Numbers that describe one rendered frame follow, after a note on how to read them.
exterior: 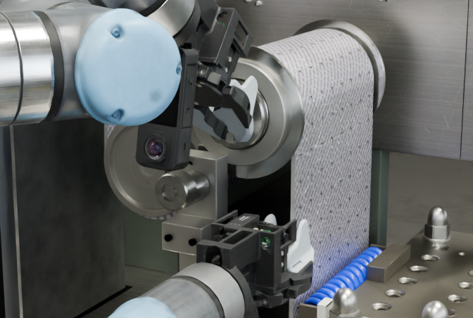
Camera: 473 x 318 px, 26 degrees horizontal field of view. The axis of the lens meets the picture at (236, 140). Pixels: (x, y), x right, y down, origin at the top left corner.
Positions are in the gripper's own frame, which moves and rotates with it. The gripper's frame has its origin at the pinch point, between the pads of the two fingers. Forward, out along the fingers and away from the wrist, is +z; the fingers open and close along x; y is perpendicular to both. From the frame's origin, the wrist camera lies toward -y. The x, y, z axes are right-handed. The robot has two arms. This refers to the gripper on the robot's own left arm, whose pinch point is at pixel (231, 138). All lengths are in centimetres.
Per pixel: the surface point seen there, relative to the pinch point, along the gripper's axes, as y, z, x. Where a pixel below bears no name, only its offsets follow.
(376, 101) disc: 18.2, 22.9, -5.2
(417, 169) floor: 186, 414, 116
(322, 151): 5.1, 11.5, -5.1
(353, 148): 10.0, 20.2, -5.1
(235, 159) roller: -0.3, 4.6, 1.4
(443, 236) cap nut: 7.9, 39.5, -13.0
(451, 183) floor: 174, 399, 92
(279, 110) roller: 4.3, 0.8, -3.9
